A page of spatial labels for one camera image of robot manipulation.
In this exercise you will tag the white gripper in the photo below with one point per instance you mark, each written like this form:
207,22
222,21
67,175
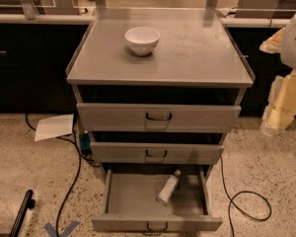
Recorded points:
295,43

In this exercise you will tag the clear plastic water bottle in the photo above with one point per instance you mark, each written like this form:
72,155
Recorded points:
168,189

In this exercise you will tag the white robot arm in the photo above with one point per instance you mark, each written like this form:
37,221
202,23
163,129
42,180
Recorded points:
284,43

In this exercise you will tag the grey metal drawer cabinet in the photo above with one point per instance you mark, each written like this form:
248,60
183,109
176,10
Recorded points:
194,63

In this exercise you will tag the bottom grey drawer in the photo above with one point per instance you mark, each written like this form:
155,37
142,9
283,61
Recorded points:
130,201

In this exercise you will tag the grey drawer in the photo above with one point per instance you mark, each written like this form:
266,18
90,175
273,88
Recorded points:
155,153
157,118
130,201

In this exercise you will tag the top grey drawer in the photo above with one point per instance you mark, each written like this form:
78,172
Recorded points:
157,118

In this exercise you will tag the middle grey drawer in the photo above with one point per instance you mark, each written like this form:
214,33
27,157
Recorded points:
155,153

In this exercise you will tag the dark right base cabinet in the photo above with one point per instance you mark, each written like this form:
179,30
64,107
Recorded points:
264,65

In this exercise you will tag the dark base cabinet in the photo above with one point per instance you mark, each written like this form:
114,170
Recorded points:
264,65
33,62

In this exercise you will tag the white ceramic bowl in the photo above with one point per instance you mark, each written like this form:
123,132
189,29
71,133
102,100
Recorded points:
142,40

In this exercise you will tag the blue power adapter box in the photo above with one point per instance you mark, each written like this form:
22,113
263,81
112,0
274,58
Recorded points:
85,143

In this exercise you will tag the white paper sheet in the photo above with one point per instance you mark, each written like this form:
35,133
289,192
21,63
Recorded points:
54,127

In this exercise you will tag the dark left base cabinet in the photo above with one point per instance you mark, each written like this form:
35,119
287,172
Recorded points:
33,62

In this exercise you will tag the black bar on floor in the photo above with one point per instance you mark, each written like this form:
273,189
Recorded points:
27,204

